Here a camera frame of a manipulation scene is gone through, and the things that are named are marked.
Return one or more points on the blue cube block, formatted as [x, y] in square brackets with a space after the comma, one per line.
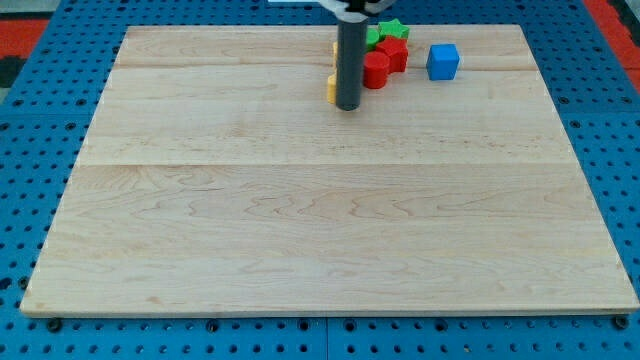
[442, 62]

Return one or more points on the yellow heart block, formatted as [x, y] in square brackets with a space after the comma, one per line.
[331, 88]

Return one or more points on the red star block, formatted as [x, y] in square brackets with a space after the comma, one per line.
[397, 51]

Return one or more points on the yellow block behind rod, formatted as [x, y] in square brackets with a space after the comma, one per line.
[334, 54]

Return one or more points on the light wooden board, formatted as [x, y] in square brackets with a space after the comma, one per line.
[215, 180]

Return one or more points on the green cylinder block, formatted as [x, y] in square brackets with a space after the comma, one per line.
[372, 39]

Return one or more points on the white rod mount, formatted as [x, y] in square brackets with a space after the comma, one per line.
[355, 10]

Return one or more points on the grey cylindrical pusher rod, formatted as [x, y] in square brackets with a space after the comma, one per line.
[351, 50]

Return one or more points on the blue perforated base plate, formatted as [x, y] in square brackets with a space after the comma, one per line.
[47, 112]

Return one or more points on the red cylinder block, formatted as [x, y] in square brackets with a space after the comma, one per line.
[376, 70]

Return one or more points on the green star block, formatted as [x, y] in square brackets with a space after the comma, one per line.
[394, 28]

